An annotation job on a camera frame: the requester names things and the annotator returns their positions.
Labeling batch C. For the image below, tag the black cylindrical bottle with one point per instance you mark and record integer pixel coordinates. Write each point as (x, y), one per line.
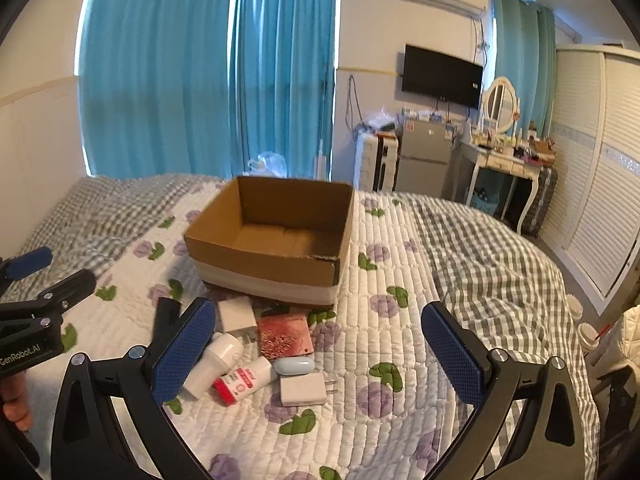
(167, 313)

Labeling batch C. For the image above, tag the white red-capped tube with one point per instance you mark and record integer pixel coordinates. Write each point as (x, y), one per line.
(244, 380)

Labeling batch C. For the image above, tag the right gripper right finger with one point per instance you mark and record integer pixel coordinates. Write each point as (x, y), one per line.
(547, 442)

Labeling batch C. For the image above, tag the blue window curtain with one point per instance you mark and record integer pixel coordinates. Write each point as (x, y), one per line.
(206, 86)

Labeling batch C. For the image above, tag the white louvered wardrobe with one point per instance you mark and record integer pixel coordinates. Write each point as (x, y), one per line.
(592, 224)

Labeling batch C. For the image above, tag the black wall television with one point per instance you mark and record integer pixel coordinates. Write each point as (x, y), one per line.
(441, 76)

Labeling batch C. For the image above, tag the white dressing table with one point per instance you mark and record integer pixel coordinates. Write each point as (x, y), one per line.
(542, 181)

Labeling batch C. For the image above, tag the open cardboard box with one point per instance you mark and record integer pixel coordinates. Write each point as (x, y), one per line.
(280, 239)

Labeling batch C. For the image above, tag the silver mini fridge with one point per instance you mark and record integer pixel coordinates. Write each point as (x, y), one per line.
(424, 157)

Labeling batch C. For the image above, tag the light blue earbud case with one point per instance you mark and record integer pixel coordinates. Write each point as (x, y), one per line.
(294, 365)

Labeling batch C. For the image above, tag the white suitcase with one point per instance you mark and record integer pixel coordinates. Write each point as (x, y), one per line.
(376, 162)

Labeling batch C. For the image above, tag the grey checkered bed sheet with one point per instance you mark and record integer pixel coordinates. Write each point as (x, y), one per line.
(405, 250)

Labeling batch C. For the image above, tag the white plug charger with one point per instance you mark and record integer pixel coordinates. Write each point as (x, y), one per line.
(305, 390)

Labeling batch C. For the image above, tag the clear plastic bag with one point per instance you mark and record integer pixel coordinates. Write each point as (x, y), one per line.
(268, 164)

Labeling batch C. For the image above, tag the oval vanity mirror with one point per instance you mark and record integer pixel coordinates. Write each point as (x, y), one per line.
(501, 104)

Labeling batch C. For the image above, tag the red rose-pattern card case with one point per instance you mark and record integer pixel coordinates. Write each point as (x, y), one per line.
(284, 336)

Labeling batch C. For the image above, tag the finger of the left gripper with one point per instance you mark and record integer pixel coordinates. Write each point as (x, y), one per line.
(17, 268)
(56, 299)

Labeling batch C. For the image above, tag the white cylindrical bottle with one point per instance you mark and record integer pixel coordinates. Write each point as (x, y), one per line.
(217, 359)

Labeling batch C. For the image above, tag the person's left hand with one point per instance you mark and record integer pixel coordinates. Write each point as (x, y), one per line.
(14, 397)

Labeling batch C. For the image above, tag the teal side curtain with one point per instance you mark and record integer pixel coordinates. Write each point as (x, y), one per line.
(526, 55)

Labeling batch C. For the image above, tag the teal laundry basket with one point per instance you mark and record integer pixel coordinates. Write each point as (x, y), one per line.
(485, 201)

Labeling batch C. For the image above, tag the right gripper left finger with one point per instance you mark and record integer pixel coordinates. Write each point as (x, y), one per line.
(87, 439)

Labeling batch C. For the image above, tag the white square adapter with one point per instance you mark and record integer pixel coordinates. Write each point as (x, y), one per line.
(237, 316)

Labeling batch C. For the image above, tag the floral quilted bedspread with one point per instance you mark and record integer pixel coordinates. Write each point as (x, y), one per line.
(261, 439)

